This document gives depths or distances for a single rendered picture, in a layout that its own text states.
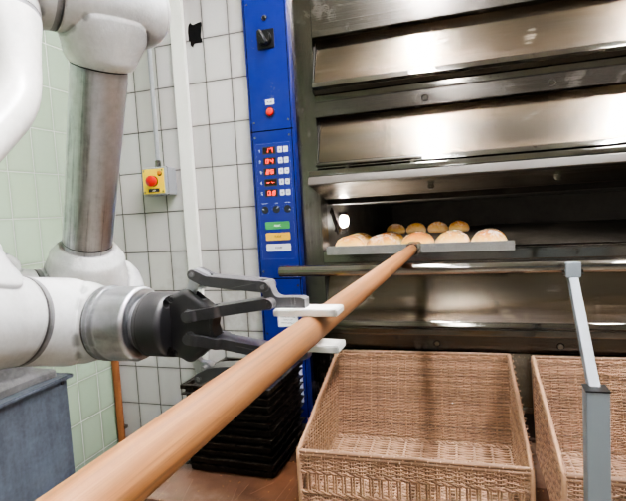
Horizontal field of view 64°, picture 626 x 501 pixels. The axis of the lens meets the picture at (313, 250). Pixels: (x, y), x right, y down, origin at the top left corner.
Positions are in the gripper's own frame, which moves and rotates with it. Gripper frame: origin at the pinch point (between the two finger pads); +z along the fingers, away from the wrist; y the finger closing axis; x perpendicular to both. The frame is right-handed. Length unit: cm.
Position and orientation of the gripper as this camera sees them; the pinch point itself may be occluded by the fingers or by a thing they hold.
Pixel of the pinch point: (310, 327)
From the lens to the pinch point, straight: 53.8
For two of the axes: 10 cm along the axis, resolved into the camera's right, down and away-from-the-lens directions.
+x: -3.0, 0.9, -9.5
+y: 0.5, 10.0, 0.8
